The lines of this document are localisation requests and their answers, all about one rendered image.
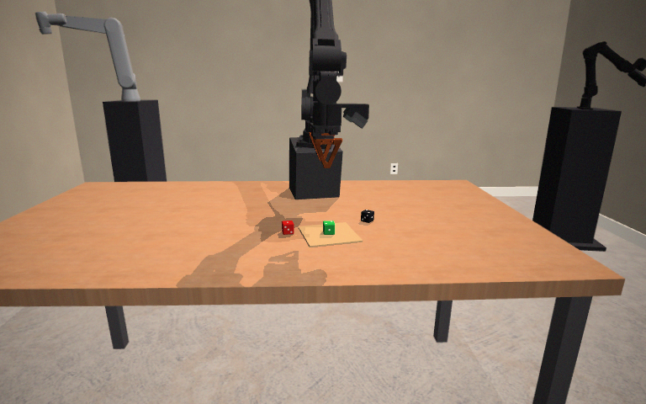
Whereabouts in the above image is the green die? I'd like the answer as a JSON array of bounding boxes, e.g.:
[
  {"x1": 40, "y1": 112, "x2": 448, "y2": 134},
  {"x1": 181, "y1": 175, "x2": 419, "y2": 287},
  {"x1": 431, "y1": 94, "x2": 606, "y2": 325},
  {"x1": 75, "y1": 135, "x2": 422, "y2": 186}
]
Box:
[{"x1": 323, "y1": 221, "x2": 335, "y2": 235}]

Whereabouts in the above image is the red die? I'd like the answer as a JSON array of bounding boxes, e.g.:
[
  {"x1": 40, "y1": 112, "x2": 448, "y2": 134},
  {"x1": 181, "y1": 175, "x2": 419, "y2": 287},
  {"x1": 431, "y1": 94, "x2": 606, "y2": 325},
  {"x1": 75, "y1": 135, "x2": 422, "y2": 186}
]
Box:
[{"x1": 282, "y1": 221, "x2": 294, "y2": 235}]

